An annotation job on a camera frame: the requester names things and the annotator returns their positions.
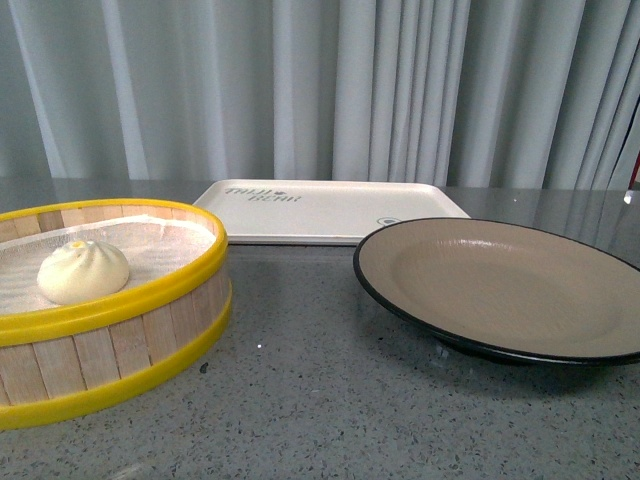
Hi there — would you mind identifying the yellow rimmed bamboo steamer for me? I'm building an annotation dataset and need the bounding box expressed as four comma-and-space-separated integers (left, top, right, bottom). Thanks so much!
1, 199, 232, 430

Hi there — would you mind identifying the beige plate with black rim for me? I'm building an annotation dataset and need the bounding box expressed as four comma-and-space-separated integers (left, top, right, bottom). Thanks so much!
353, 218, 639, 366

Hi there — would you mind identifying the grey curtain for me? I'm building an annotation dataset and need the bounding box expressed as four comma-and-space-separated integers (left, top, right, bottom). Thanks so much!
1, 1, 639, 190

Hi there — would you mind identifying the white rectangular tray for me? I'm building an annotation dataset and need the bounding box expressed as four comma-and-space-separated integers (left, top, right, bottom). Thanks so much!
194, 179, 468, 246

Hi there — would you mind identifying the red post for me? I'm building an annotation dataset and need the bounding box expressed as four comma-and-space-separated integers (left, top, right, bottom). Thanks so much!
629, 154, 640, 190

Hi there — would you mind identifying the white steamed bun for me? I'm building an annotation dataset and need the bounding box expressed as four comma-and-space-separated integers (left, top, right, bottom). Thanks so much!
37, 240, 130, 305

